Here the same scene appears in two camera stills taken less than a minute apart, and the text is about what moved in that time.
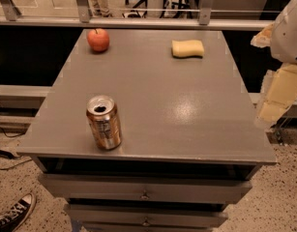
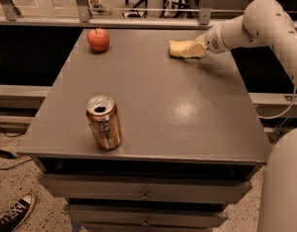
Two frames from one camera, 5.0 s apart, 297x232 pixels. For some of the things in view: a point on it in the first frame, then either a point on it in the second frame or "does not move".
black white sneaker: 16,215 does not move
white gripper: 287,36 -> 214,42
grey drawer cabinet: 191,142 does not move
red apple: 99,40 does not move
